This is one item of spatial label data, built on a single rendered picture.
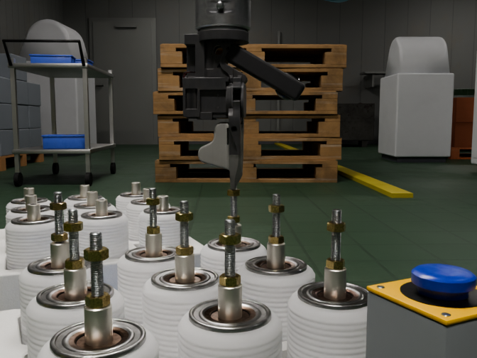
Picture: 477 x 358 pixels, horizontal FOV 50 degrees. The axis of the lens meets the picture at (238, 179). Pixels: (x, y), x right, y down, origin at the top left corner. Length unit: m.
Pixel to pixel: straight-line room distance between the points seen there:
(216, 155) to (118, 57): 8.61
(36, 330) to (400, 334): 0.34
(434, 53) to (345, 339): 5.18
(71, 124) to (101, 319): 6.00
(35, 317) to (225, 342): 0.19
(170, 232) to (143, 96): 8.22
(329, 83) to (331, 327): 3.13
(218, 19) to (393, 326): 0.46
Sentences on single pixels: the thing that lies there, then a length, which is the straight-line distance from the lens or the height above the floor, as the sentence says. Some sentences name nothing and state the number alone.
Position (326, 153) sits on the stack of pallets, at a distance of 3.57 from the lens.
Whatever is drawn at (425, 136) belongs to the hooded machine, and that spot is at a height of 0.27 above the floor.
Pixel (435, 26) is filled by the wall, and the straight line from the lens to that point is 9.98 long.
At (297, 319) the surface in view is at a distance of 0.52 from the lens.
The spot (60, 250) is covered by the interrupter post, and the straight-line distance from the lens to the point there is 0.65.
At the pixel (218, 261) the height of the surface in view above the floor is 0.24.
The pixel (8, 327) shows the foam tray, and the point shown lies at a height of 0.18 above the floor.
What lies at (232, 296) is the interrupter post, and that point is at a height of 0.27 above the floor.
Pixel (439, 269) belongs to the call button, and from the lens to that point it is 0.37.
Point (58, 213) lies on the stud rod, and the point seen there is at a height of 0.32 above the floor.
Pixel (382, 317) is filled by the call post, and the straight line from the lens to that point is 0.37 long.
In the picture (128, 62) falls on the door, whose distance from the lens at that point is 9.24.
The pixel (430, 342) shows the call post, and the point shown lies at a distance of 0.34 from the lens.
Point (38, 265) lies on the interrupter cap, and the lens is 0.67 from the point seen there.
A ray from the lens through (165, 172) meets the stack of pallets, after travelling 3.56.
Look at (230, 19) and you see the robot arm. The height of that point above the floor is 0.56.
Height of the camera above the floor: 0.43
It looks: 7 degrees down
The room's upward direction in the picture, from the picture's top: straight up
